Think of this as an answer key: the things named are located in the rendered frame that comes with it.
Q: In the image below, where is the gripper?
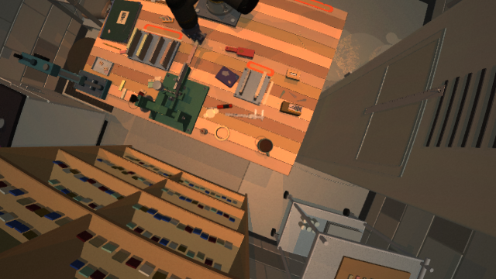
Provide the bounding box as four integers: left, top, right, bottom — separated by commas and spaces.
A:
181, 23, 203, 40

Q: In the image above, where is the grey slotted drying rest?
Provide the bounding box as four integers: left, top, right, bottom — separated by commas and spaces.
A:
126, 28, 182, 72

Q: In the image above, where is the tan test bar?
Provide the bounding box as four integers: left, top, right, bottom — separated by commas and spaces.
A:
126, 29, 139, 53
136, 33, 149, 59

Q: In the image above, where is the green micrometer stand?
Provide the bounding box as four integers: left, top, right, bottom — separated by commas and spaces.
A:
136, 71, 211, 136

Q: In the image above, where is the grey done rack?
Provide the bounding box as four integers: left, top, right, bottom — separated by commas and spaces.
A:
233, 67, 273, 106

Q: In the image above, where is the pale test bar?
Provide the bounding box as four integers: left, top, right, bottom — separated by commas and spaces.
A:
263, 80, 275, 106

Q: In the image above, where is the purple card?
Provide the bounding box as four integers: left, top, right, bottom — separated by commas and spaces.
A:
215, 65, 240, 88

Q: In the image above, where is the dark green notebook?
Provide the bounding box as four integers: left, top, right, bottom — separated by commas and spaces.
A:
99, 0, 143, 45

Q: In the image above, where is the wooden pencil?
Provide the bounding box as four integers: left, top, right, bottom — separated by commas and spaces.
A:
102, 41, 129, 55

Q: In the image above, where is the small grey tray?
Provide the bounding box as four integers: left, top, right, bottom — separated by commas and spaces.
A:
91, 57, 115, 78

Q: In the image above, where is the teal bench extruder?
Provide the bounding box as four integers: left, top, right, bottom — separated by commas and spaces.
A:
12, 51, 113, 101

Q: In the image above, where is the dark brown stool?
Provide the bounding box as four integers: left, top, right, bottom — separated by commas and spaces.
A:
63, 36, 97, 75

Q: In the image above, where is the brown patterned box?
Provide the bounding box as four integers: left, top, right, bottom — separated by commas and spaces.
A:
279, 100, 304, 117

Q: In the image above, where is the brown mug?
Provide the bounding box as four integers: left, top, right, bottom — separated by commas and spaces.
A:
255, 136, 275, 157

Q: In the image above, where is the grey box machine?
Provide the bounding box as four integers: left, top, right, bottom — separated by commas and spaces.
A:
0, 82, 110, 149

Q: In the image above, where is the wooden tile shelf unit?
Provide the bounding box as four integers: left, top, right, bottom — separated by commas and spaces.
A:
0, 144, 252, 279

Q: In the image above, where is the large brown louvred cabinet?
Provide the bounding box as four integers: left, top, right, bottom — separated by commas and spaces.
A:
295, 0, 496, 238

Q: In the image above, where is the white wheeled cart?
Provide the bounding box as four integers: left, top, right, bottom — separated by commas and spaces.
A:
270, 189, 434, 279

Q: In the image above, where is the grey base plate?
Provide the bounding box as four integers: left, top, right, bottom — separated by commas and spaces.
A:
193, 0, 243, 28

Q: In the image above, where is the red handled brush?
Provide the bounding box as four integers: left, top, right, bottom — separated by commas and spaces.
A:
224, 45, 256, 60

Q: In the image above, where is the cream tape ring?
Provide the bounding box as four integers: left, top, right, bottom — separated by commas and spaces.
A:
214, 125, 231, 142

